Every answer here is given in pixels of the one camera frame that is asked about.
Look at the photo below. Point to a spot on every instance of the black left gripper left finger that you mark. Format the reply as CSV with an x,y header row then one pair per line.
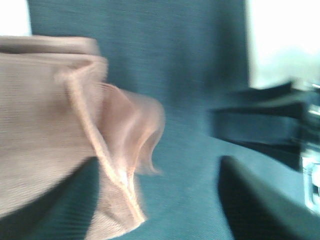
x,y
256,211

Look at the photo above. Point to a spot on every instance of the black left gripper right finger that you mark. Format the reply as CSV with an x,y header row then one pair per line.
x,y
281,122

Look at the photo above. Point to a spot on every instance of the brown microfiber towel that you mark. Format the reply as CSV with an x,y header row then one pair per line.
x,y
70,143

